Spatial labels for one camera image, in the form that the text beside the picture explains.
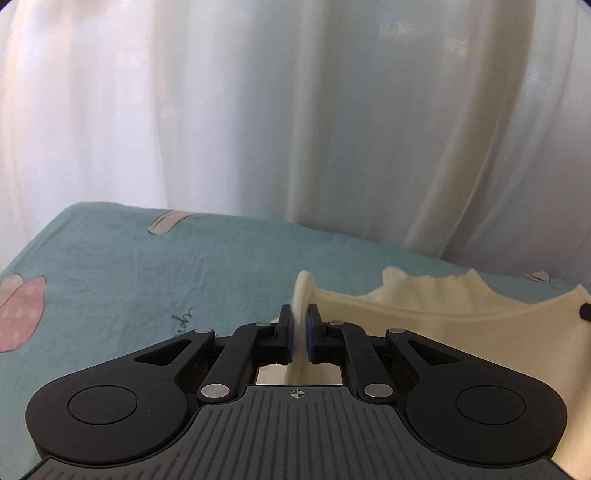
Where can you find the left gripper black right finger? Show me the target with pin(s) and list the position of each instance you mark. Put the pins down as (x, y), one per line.
(348, 347)

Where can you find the cream yellow small garment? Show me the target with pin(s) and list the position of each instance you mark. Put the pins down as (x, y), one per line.
(548, 340)

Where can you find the teal printed bed sheet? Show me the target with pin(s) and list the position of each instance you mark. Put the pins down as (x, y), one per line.
(103, 280)

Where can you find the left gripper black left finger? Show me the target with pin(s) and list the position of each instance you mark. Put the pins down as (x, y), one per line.
(239, 357)

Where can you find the white sheer curtain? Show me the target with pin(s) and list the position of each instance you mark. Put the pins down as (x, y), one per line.
(455, 129)

